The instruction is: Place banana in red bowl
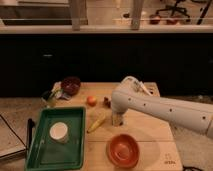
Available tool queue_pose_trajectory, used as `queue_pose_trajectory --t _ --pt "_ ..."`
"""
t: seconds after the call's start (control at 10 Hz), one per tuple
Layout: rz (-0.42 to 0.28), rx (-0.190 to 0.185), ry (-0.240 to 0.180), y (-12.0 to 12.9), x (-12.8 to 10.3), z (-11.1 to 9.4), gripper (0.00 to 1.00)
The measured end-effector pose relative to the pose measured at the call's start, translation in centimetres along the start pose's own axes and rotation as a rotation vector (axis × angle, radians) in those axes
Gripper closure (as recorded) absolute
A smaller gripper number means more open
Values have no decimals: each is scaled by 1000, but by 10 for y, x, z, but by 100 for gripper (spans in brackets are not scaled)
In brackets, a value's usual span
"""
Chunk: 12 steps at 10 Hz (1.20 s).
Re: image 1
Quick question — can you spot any orange fruit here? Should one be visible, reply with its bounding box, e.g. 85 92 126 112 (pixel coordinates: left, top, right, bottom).
86 96 97 107

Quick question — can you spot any yellow banana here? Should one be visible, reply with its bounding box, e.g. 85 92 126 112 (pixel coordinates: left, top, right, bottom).
87 116 106 133

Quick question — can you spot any black office chair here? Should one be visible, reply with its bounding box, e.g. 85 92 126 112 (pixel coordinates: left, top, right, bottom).
156 0 190 17

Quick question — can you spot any dark grape bunch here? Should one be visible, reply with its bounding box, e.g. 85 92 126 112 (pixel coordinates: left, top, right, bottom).
103 97 111 108

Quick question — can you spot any green plastic tray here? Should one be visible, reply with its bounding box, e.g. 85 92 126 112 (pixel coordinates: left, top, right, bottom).
25 107 85 171

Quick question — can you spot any red oval bowl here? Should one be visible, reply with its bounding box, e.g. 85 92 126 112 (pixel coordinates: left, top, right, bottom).
106 134 140 169

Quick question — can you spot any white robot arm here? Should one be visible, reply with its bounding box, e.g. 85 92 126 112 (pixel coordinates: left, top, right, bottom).
111 76 213 139

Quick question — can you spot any white paper cup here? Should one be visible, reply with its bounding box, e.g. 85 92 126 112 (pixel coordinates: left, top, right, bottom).
49 122 69 143

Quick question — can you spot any clear glass with items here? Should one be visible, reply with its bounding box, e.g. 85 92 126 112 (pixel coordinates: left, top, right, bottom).
42 89 61 108

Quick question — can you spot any dark maroon bowl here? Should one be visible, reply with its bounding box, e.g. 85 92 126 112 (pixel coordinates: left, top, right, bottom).
61 76 81 96

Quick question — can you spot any grey board at left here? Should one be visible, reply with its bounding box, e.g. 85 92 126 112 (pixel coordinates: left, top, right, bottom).
0 114 26 161

